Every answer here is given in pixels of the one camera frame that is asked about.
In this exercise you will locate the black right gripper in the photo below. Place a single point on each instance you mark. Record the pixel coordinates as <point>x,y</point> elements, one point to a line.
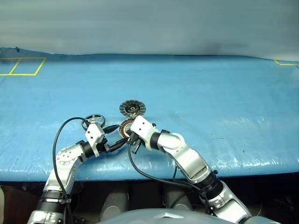
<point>135,141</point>

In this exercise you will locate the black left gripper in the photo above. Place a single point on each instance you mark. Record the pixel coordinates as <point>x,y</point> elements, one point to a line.
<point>102,145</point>

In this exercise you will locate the motor housing with copper windings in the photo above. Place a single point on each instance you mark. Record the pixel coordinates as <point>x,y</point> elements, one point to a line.
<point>122,130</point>

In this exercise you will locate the silver finned motor lid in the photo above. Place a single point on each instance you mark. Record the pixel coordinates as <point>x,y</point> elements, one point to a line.
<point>125,108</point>

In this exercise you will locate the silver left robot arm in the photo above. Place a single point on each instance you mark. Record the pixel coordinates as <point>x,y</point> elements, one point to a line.
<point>67,158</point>

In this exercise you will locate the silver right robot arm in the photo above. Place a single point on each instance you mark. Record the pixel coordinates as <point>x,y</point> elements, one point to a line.
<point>187,156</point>

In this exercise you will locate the dark rounded grey shape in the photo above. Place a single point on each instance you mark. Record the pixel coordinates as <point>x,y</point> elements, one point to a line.
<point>178,198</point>
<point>115,203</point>

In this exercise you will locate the blue foam table cover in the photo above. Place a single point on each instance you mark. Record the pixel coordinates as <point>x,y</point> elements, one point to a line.
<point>187,93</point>

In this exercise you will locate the grey robot torso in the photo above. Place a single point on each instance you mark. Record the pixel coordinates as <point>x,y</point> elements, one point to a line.
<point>140,218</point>

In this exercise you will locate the beige rounded object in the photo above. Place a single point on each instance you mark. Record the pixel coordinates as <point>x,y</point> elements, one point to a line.
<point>1,198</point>

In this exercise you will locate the small black tape piece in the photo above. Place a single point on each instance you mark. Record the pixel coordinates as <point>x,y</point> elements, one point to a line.
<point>17,49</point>

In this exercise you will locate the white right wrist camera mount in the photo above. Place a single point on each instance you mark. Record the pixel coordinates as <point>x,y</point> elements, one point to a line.
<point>142,128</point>

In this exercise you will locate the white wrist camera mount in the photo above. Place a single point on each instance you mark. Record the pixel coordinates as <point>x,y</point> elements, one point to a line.
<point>142,128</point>
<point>93,135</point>

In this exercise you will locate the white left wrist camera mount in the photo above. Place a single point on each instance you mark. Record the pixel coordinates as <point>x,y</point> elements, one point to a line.
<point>93,135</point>

